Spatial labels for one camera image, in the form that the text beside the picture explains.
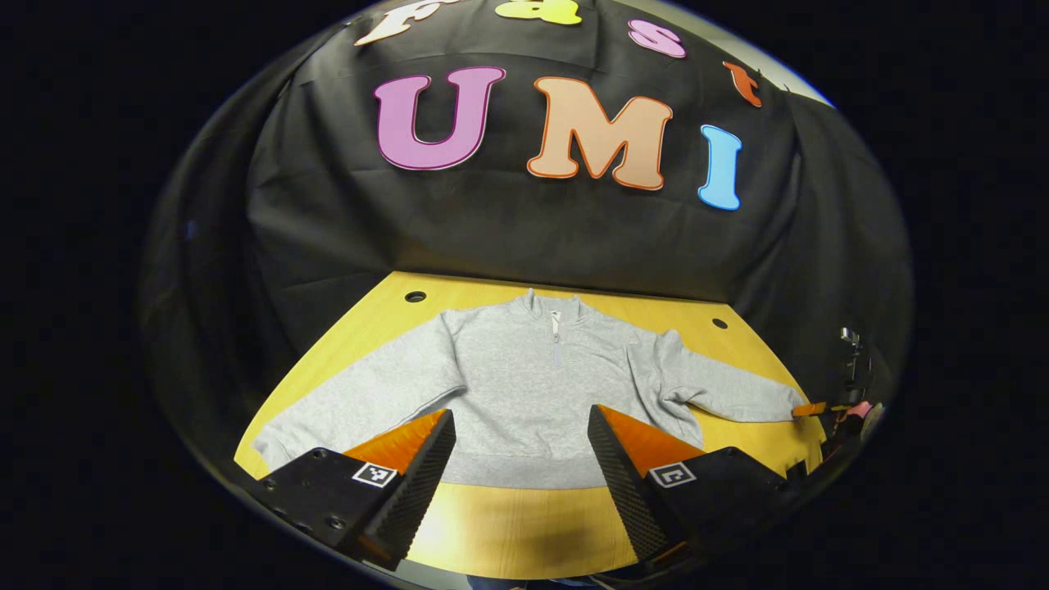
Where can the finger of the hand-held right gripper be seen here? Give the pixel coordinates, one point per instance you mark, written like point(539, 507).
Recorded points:
point(810, 409)

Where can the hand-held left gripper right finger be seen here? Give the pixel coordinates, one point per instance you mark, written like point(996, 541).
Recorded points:
point(623, 483)

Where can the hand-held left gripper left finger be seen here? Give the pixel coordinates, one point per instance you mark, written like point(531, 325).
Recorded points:
point(422, 483)

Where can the grey zip-neck sweatshirt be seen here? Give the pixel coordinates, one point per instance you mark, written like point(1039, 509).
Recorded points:
point(524, 385)

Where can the black backdrop cloth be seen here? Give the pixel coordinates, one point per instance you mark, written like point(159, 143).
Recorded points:
point(524, 229)

